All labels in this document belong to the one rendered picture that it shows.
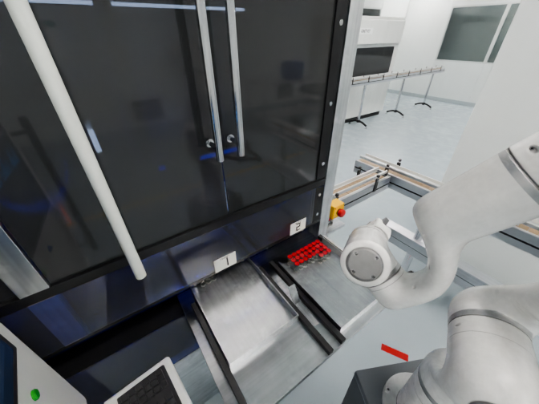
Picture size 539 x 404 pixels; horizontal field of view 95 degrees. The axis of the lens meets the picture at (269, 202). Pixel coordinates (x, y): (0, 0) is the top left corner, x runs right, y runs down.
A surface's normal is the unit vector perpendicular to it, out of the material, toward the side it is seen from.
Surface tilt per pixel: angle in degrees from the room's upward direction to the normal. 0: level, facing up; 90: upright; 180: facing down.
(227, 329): 0
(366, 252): 58
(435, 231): 85
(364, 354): 0
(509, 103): 90
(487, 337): 25
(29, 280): 90
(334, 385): 0
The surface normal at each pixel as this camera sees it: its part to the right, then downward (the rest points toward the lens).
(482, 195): -0.82, 0.03
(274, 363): 0.00, -0.83
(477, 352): -0.54, -0.81
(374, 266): -0.37, 0.09
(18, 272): 0.58, 0.46
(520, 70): -0.82, 0.33
